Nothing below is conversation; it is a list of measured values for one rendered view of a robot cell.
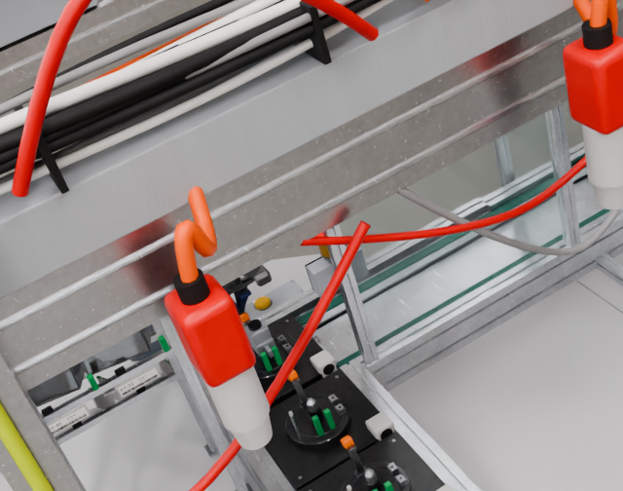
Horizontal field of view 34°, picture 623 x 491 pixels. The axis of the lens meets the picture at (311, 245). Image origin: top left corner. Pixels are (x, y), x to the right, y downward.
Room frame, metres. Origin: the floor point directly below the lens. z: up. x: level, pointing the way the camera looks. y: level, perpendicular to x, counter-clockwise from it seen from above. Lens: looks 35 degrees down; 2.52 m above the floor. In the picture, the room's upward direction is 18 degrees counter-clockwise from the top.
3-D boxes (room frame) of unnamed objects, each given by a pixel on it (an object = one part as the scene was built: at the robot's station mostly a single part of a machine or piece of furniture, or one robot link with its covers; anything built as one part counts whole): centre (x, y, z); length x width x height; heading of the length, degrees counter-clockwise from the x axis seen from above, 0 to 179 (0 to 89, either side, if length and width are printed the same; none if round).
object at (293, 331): (1.80, 0.18, 0.96); 0.24 x 0.24 x 0.02; 17
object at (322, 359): (1.74, 0.06, 0.97); 0.05 x 0.05 x 0.04; 17
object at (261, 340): (1.79, 0.17, 1.06); 0.08 x 0.04 x 0.07; 18
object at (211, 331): (0.67, 0.09, 2.02); 0.13 x 0.08 x 0.23; 17
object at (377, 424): (1.56, 0.10, 1.01); 0.24 x 0.24 x 0.13; 17
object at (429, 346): (1.87, -0.11, 0.91); 0.84 x 0.28 x 0.10; 107
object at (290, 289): (2.03, 0.16, 0.93); 0.21 x 0.07 x 0.06; 107
